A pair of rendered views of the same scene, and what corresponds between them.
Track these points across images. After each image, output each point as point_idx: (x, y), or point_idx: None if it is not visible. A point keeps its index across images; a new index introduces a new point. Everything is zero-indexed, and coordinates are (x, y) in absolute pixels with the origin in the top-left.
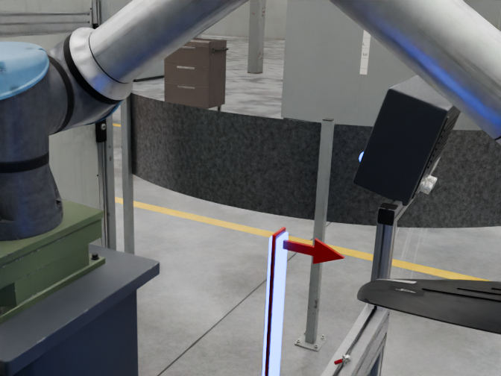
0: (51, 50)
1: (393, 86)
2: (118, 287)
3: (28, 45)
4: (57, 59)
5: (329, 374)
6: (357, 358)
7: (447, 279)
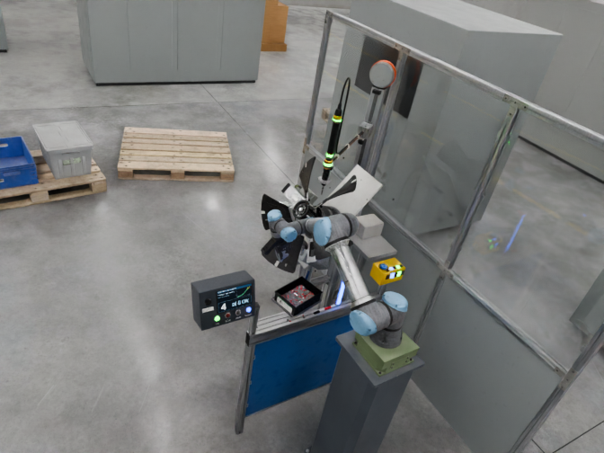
0: (378, 306)
1: (250, 279)
2: (353, 330)
3: (387, 298)
4: (377, 302)
5: (295, 320)
6: (282, 320)
7: (324, 249)
